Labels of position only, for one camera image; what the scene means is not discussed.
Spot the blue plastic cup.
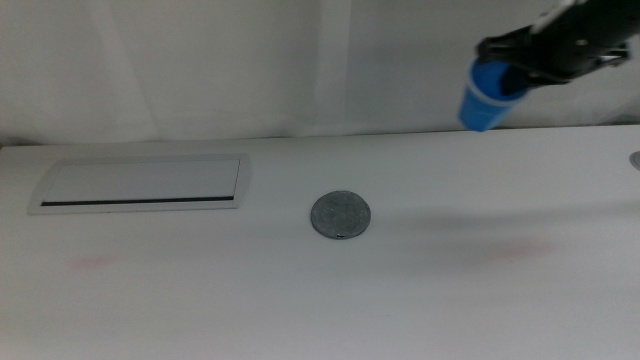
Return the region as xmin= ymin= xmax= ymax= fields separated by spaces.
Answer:
xmin=458 ymin=57 xmax=531 ymax=133

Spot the round grey cup mat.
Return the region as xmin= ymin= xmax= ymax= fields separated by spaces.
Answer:
xmin=310 ymin=190 xmax=372 ymax=241

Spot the white fabric backdrop curtain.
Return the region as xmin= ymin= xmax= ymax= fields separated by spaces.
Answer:
xmin=0 ymin=0 xmax=640 ymax=147

